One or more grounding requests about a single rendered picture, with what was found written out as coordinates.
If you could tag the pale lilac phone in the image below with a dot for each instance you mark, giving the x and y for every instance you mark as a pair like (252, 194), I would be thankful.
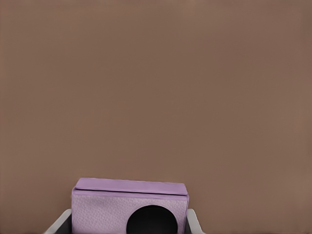
(102, 209)

